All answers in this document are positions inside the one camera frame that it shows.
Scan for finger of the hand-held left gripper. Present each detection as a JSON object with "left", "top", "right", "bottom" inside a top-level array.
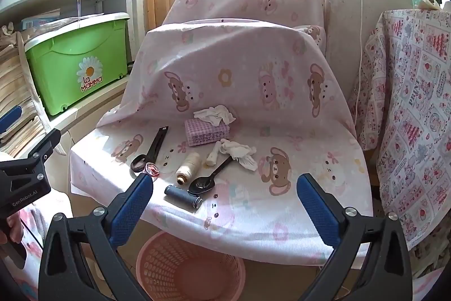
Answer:
[
  {"left": 6, "top": 128, "right": 62, "bottom": 178},
  {"left": 0, "top": 106, "right": 22, "bottom": 136}
]

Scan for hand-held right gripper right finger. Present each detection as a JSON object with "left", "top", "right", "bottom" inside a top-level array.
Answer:
[{"left": 297, "top": 173, "right": 413, "bottom": 301}]

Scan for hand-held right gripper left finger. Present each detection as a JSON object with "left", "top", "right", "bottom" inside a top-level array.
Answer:
[{"left": 38, "top": 173, "right": 154, "bottom": 301}]

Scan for pink plastic basket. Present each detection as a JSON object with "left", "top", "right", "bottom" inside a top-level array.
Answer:
[{"left": 136, "top": 230, "right": 246, "bottom": 301}]

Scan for white tissue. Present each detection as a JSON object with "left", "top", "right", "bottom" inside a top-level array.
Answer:
[
  {"left": 206, "top": 140, "right": 259, "bottom": 171},
  {"left": 193, "top": 105, "right": 237, "bottom": 127}
]

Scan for pink checkered tissue pack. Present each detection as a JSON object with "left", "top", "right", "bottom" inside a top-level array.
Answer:
[{"left": 184, "top": 118, "right": 230, "bottom": 147}]

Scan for person's left hand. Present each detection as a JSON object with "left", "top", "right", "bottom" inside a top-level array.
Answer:
[{"left": 0, "top": 213, "right": 25, "bottom": 246}]

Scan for white pink-print fluffy mat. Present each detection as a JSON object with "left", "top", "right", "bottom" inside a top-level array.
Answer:
[{"left": 19, "top": 193, "right": 73, "bottom": 291}]

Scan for blue thread spool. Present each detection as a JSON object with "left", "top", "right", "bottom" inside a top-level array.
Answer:
[{"left": 164, "top": 184, "right": 202, "bottom": 208}]

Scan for cream thread spool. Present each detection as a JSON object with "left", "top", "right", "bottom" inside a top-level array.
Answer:
[{"left": 175, "top": 152, "right": 202, "bottom": 184}]

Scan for black scissors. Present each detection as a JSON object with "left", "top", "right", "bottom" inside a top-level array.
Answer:
[{"left": 130, "top": 126, "right": 170, "bottom": 172}]

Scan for black plastic spoon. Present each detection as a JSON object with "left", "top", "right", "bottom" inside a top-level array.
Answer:
[{"left": 188, "top": 156, "right": 236, "bottom": 195}]

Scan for green plastic storage box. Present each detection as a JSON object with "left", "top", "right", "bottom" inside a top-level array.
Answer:
[{"left": 24, "top": 12, "right": 132, "bottom": 116}]

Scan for pink patchwork-print tablecloth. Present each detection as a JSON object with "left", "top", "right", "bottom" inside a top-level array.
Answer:
[{"left": 349, "top": 8, "right": 451, "bottom": 287}]

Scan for white cord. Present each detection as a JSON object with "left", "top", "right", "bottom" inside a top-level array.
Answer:
[{"left": 347, "top": 0, "right": 364, "bottom": 136}]

